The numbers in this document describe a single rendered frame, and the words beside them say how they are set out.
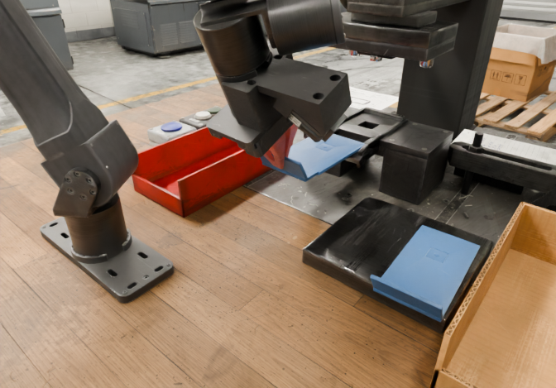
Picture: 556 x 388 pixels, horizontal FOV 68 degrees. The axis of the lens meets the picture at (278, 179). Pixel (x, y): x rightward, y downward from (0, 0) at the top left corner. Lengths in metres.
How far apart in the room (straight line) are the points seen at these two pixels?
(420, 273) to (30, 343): 0.40
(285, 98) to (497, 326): 0.30
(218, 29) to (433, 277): 0.33
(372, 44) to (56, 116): 0.40
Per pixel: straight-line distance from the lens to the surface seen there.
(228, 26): 0.37
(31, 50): 0.47
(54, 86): 0.46
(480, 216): 0.65
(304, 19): 0.36
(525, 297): 0.53
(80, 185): 0.47
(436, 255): 0.51
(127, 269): 0.51
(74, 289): 0.53
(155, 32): 5.64
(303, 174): 0.49
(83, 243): 0.53
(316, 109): 0.35
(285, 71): 0.39
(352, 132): 0.65
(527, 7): 10.02
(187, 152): 0.72
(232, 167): 0.63
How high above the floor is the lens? 1.23
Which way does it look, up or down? 29 degrees down
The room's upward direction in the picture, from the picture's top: straight up
